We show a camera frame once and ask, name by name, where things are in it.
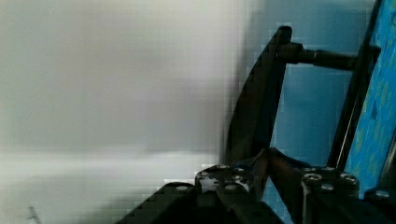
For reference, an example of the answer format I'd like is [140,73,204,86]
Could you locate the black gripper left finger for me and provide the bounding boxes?
[194,148,270,205]

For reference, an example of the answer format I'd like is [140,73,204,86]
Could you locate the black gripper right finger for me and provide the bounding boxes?
[268,148,361,224]

